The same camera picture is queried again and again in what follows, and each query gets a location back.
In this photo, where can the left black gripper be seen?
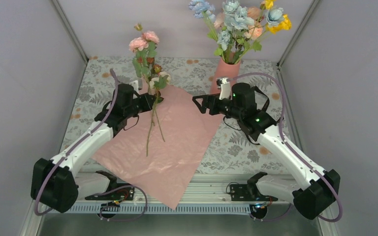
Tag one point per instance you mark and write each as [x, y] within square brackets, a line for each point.
[147, 104]

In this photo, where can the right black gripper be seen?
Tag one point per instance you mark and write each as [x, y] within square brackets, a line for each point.
[207, 98]

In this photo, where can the orange red flower stem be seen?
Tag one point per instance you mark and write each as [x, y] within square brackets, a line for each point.
[150, 62]

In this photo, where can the pink cylindrical vase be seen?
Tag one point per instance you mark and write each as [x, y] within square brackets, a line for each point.
[224, 70]

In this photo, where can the purple pink wrapping paper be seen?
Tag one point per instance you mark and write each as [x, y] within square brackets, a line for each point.
[161, 153]

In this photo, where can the bright pink rose flower stem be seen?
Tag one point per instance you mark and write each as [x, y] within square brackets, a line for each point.
[144, 48]

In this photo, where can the light blue peony flower stem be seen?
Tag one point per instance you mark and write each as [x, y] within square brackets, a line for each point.
[232, 36]

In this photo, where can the yellow flower stem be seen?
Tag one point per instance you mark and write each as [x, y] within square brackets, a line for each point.
[274, 20]

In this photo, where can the peach rose flower stem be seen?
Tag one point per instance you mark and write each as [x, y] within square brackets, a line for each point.
[255, 30]

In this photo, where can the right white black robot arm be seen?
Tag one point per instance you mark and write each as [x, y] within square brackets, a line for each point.
[311, 190]

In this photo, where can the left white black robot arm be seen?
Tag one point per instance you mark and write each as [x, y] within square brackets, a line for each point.
[57, 183]

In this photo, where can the white rose flower stem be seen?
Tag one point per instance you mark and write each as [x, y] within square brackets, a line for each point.
[159, 81]

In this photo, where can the floral patterned table mat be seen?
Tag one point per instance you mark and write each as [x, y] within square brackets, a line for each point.
[229, 151]

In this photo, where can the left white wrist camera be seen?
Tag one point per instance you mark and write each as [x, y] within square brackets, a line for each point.
[137, 86]

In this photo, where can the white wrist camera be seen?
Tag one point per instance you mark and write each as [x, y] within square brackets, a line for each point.
[223, 84]
[137, 86]

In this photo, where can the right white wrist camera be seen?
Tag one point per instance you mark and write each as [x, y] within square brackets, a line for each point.
[223, 84]

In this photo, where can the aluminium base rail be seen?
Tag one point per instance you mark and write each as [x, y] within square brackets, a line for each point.
[204, 194]

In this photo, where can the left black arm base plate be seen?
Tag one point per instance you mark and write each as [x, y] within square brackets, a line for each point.
[117, 192]

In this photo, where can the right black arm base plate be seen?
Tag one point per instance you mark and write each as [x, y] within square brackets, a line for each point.
[238, 192]

